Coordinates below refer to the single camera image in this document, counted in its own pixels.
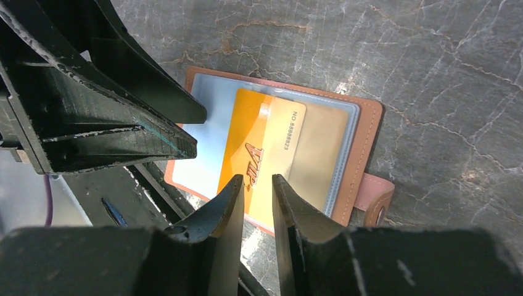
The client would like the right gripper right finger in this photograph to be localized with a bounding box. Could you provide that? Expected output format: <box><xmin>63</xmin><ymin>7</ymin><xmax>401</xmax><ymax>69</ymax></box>
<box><xmin>272</xmin><ymin>175</ymin><xmax>522</xmax><ymax>295</ymax></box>

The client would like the gold credit card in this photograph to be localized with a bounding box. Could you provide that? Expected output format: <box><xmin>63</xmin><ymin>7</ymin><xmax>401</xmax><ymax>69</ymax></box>
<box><xmin>287</xmin><ymin>102</ymin><xmax>349</xmax><ymax>212</ymax></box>

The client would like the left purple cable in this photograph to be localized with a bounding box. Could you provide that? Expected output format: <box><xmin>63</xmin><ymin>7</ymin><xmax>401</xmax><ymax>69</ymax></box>
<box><xmin>43</xmin><ymin>175</ymin><xmax>54</xmax><ymax>228</ymax></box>

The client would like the brown leather card holder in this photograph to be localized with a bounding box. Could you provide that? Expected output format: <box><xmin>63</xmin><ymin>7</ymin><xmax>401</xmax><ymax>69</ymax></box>
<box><xmin>165</xmin><ymin>67</ymin><xmax>395</xmax><ymax>233</ymax></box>

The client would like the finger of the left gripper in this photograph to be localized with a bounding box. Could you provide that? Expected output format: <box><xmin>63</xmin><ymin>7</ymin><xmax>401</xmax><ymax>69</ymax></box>
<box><xmin>38</xmin><ymin>0</ymin><xmax>207</xmax><ymax>124</ymax></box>

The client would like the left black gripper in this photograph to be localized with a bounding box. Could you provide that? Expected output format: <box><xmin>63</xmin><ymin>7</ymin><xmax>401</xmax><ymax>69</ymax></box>
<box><xmin>1</xmin><ymin>2</ymin><xmax>197</xmax><ymax>175</ymax></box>

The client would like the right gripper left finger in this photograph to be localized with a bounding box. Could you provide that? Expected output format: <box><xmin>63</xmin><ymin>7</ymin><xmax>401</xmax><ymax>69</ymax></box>
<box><xmin>1</xmin><ymin>175</ymin><xmax>244</xmax><ymax>295</ymax></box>

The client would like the orange VIP credit card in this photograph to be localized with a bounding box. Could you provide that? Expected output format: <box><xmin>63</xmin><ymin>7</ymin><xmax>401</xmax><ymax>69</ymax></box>
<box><xmin>218</xmin><ymin>88</ymin><xmax>307</xmax><ymax>232</ymax></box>

